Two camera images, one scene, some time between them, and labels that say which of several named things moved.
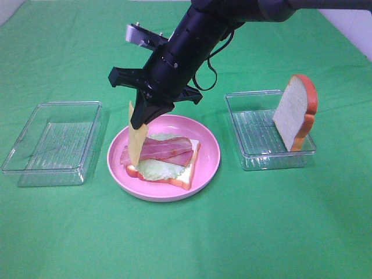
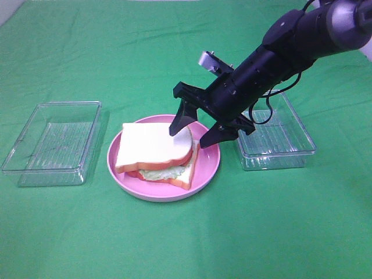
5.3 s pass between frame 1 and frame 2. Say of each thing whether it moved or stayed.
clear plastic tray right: stayed
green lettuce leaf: stayed
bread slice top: moved
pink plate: stayed
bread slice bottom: stayed
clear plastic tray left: stayed
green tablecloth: stayed
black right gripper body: moved
